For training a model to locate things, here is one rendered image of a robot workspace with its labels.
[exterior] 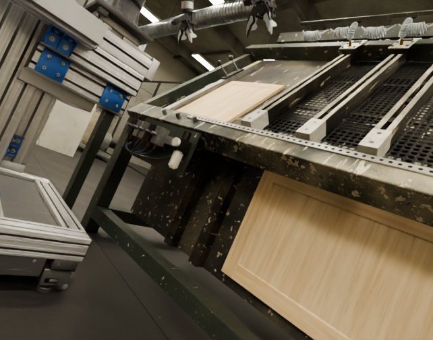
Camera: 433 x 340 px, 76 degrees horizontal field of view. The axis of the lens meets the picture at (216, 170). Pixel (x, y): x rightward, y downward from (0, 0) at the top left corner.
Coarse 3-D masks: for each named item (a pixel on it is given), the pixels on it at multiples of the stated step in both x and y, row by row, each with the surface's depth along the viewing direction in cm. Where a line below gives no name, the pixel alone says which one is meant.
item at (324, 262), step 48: (288, 192) 122; (240, 240) 129; (288, 240) 115; (336, 240) 104; (384, 240) 95; (432, 240) 87; (288, 288) 110; (336, 288) 100; (384, 288) 91; (432, 288) 84; (336, 336) 95; (384, 336) 87; (432, 336) 81
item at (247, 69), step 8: (256, 64) 212; (240, 72) 202; (248, 72) 208; (224, 80) 193; (232, 80) 199; (208, 88) 185; (216, 88) 190; (192, 96) 178; (200, 96) 182; (176, 104) 172; (184, 104) 175
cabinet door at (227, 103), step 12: (228, 84) 190; (240, 84) 185; (252, 84) 180; (264, 84) 175; (276, 84) 170; (204, 96) 179; (216, 96) 175; (228, 96) 171; (240, 96) 167; (252, 96) 162; (264, 96) 158; (180, 108) 171; (192, 108) 167; (204, 108) 163; (216, 108) 159; (228, 108) 155; (240, 108) 151; (252, 108) 151; (228, 120) 141
